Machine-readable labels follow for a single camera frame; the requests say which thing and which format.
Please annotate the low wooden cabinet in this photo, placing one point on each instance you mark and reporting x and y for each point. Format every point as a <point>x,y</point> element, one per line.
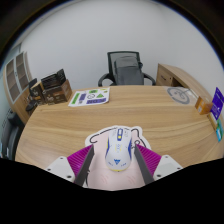
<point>21,108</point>

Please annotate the white blue computer mouse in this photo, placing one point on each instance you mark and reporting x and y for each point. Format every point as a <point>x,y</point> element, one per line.
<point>118,150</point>

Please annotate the pink pig-shaped mouse pad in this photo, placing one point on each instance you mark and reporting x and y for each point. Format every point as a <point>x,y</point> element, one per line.
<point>100,163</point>

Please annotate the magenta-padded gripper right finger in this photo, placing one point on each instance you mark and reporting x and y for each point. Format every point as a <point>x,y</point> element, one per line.
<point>166,165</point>

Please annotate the brown cardboard box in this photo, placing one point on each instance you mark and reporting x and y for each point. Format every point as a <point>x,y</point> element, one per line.
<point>58,95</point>

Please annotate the grey backpack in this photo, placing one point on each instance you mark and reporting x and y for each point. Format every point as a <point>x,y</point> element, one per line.
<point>128,70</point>

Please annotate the dark chair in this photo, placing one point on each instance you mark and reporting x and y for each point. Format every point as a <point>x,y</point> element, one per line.
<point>10,133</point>

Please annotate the green packet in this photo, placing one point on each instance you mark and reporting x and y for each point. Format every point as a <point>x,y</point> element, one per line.
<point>219,131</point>

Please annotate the wooden side desk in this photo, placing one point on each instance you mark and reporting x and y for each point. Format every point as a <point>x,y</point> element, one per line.
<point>173,75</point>

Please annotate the white printed leaflet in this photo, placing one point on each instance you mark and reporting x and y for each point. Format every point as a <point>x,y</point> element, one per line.
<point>89,96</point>

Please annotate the wooden shelf unit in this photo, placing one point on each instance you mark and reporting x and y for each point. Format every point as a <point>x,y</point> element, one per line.
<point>16,75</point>

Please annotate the black mesh office chair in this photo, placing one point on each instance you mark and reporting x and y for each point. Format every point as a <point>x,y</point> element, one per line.
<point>110,63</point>

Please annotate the purple pouch bag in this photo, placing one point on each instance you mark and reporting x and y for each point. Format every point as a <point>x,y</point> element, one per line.
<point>218,103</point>

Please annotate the black cardboard box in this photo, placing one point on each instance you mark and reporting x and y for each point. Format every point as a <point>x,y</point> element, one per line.
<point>53,80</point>

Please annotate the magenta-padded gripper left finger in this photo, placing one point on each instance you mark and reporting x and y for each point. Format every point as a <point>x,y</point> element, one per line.
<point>61,166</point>

